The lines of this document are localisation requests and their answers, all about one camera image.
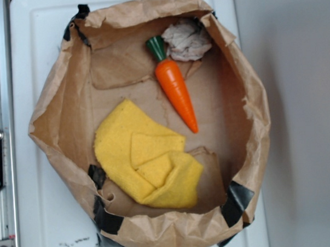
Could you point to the crumpled grey white rag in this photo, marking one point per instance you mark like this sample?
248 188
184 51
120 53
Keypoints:
187 40

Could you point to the white plastic tray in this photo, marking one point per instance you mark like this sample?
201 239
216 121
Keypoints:
49 216

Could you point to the metal rail with bolts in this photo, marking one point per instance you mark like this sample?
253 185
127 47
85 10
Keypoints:
9 221

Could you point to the yellow felt cloth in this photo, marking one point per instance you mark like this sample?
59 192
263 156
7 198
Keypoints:
146 159

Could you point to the orange toy carrot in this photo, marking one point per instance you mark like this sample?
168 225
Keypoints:
171 80

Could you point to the brown paper bag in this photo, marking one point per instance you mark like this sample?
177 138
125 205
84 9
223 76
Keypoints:
104 60

